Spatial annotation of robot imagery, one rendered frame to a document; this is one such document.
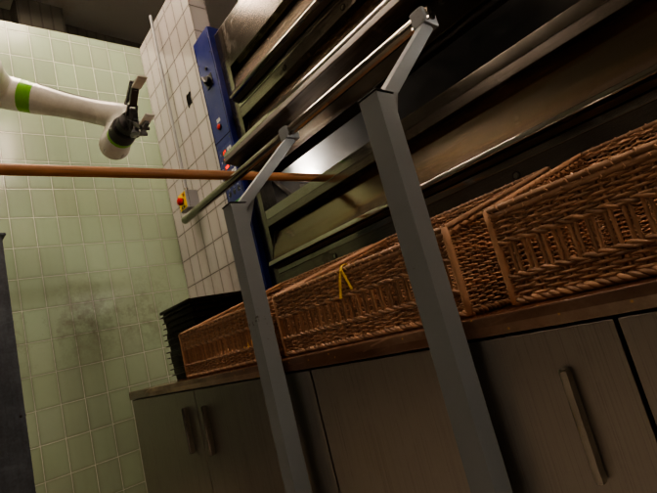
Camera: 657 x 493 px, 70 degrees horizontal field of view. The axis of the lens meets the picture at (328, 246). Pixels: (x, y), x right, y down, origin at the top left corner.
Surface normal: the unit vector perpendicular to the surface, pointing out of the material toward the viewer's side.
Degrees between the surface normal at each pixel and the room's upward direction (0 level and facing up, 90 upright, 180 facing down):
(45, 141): 90
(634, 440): 90
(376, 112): 90
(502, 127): 70
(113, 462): 90
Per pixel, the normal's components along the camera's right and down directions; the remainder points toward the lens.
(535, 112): -0.79, -0.25
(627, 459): -0.75, 0.07
